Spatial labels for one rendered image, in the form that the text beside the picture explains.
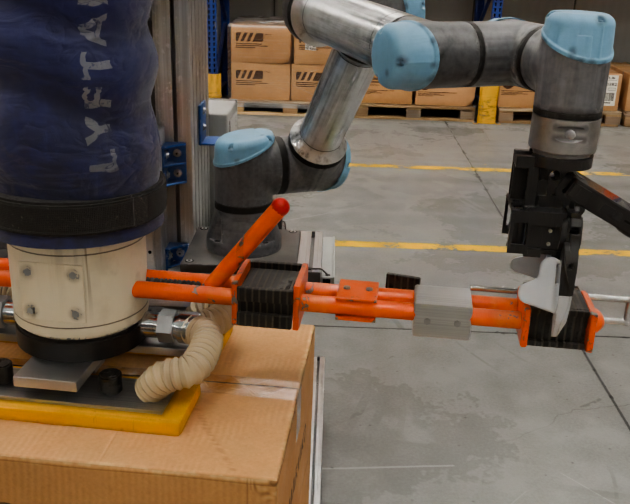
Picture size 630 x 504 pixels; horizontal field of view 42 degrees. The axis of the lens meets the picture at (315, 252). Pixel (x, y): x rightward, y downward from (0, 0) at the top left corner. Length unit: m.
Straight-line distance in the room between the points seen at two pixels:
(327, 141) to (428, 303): 0.63
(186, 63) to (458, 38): 0.88
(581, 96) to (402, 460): 2.07
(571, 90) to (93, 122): 0.52
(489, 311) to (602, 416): 2.31
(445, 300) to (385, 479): 1.80
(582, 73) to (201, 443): 0.59
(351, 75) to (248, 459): 0.72
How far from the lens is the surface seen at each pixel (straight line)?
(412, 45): 0.93
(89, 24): 0.94
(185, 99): 1.75
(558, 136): 0.94
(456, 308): 1.00
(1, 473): 1.01
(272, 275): 1.05
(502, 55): 0.98
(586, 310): 1.01
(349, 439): 2.94
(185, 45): 1.73
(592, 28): 0.93
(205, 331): 1.03
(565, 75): 0.93
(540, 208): 0.98
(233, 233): 1.60
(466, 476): 2.83
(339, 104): 1.48
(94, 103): 0.95
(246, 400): 1.06
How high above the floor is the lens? 1.62
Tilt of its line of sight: 21 degrees down
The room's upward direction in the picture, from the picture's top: 2 degrees clockwise
